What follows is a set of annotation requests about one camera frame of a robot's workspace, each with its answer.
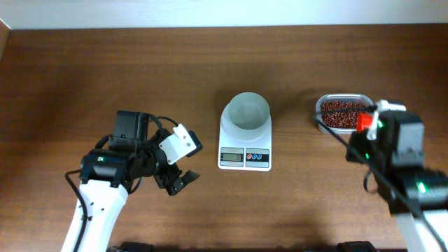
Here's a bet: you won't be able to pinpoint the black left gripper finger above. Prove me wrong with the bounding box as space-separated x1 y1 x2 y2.
180 170 200 186
167 180 186 196

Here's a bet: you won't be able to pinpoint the orange measuring scoop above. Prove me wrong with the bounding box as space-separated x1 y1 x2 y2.
356 113 373 132

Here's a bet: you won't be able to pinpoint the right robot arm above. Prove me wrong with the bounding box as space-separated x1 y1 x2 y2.
346 111 447 251

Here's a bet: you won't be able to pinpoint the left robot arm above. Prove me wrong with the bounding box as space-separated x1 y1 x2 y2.
62 111 203 251

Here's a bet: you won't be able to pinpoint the white digital kitchen scale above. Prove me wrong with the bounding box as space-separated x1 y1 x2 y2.
217 108 272 172

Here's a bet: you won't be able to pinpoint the white bowl on scale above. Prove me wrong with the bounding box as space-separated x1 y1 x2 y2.
228 92 270 130

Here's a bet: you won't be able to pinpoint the red beans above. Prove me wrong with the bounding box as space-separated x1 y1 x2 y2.
320 101 366 129

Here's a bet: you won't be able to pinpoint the clear plastic bean container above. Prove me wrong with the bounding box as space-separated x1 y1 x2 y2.
315 93 374 134

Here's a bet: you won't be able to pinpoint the black object at table edge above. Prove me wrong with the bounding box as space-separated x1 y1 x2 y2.
118 241 154 252

